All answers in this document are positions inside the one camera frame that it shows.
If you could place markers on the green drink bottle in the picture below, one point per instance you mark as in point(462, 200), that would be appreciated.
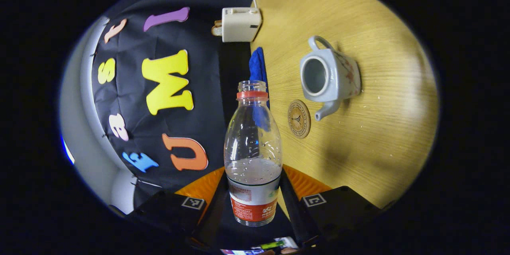
point(273, 244)

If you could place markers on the bread slice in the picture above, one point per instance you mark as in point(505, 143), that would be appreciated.
point(217, 28)

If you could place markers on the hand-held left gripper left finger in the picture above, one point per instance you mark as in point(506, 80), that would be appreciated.
point(211, 211)

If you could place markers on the round wooden coaster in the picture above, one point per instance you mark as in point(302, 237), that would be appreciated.
point(299, 119)

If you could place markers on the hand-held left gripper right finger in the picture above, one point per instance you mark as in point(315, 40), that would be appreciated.
point(293, 211)

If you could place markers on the blue folded towel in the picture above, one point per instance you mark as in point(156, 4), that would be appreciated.
point(258, 67)

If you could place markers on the clear plastic water bottle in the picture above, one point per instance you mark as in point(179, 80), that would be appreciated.
point(253, 183)

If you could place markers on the white toaster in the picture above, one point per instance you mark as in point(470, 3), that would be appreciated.
point(241, 24)

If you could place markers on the black backdrop cloth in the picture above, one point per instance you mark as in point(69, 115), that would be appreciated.
point(207, 87)

